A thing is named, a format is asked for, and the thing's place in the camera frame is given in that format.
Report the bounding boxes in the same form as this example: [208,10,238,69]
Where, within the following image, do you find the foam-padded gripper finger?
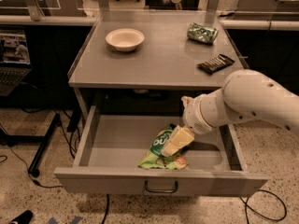
[161,125,194,157]
[181,96,194,108]

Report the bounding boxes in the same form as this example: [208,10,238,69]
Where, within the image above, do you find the green rice chip bag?
[138,126,188,170]

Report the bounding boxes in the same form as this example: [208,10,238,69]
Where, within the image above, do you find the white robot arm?
[162,69,299,157]

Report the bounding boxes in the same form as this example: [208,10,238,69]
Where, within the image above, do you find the grey open drawer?
[54,106,268,197]

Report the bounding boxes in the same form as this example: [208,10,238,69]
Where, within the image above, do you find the crumpled green foil snack bag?
[187,22,219,45]

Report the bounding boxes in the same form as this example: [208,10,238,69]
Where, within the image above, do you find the black snack bar packet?
[197,54,235,75]

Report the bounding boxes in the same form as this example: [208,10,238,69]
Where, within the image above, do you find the white paper bowl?
[106,28,145,52]

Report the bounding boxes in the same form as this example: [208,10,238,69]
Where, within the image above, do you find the black floor stand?
[0,114,61,177]

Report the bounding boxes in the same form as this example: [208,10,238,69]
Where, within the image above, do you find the black cylinder on floor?
[8,210,33,224]

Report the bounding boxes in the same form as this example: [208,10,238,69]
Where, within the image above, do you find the laptop computer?
[0,27,32,96]

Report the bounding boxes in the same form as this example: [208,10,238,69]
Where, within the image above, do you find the black metal drawer handle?
[144,180,178,194]

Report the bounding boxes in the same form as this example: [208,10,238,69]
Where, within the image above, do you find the black cable under drawer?
[101,193,111,224]

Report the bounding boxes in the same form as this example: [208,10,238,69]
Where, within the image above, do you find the black cable right floor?
[239,189,288,224]

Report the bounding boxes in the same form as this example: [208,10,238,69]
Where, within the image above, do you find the black cables left floor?
[0,109,82,189]

